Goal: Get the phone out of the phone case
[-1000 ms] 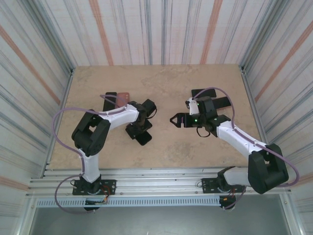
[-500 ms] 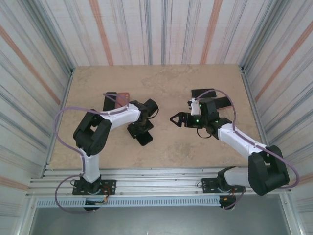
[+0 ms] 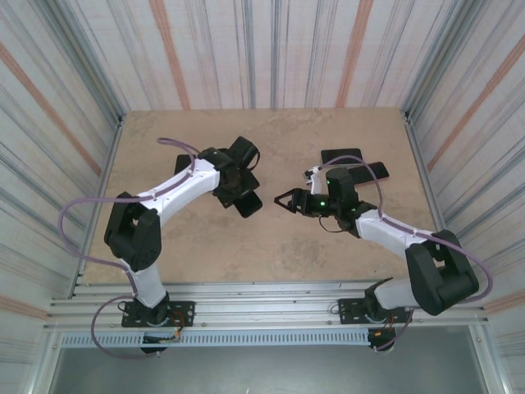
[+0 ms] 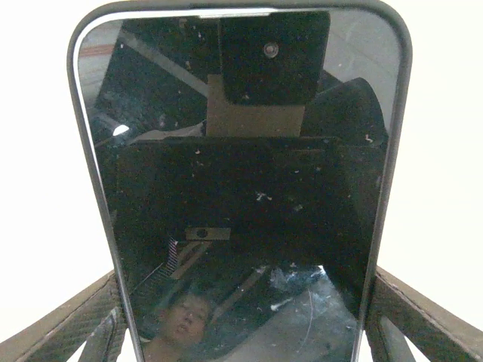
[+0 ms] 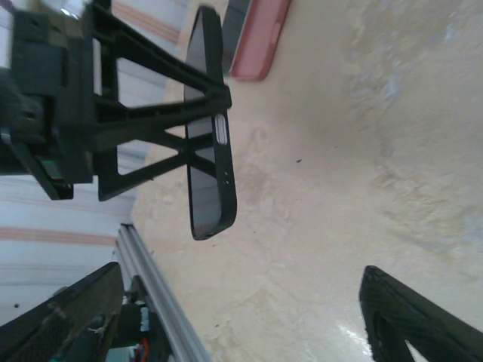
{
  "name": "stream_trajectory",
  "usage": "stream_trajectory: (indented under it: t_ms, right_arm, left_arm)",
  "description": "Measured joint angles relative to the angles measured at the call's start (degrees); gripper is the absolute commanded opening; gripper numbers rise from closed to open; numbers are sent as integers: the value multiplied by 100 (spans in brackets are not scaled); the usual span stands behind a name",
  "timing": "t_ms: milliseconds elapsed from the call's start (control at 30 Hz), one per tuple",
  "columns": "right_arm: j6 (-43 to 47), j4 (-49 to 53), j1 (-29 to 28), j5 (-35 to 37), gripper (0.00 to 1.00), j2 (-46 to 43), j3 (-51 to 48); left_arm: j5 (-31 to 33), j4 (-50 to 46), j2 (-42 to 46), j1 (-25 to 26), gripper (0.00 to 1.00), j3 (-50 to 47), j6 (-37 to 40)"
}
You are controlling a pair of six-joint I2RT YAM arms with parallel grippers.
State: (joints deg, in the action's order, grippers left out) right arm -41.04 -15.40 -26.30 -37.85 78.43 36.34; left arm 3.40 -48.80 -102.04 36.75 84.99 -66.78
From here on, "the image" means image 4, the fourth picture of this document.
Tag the black phone case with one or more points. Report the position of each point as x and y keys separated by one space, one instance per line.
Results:
x=406 y=68

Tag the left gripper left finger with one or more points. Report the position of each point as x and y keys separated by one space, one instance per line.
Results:
x=75 y=320

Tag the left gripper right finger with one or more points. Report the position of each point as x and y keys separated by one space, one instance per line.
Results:
x=415 y=316

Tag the silver smartphone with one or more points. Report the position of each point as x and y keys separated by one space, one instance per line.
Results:
x=241 y=188

